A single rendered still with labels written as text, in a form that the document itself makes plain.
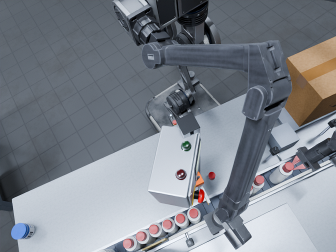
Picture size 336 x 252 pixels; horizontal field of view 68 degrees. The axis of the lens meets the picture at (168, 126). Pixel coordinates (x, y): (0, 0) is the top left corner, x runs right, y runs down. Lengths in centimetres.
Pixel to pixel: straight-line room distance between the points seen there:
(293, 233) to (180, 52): 87
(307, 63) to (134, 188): 97
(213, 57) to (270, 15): 252
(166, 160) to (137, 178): 69
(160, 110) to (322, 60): 125
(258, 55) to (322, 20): 268
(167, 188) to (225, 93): 191
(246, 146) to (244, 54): 21
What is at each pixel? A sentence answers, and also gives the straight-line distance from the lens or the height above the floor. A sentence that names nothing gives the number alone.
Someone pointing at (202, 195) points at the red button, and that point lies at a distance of 72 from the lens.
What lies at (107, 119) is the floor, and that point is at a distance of 245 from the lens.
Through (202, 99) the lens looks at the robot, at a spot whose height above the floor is 24.
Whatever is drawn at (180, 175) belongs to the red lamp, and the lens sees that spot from 57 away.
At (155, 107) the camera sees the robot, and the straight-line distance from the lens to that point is 210.
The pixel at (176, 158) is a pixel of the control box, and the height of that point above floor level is 147.
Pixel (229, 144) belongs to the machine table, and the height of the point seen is 83.
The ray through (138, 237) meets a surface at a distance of 99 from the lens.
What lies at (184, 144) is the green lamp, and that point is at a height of 150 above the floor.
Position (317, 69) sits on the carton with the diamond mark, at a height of 112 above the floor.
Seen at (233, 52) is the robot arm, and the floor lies 161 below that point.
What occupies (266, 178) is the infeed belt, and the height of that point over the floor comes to 88.
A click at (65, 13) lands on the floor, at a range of 360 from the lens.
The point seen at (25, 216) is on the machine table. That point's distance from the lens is 149.
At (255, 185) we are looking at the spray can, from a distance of 104.
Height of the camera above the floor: 205
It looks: 64 degrees down
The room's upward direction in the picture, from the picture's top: 16 degrees counter-clockwise
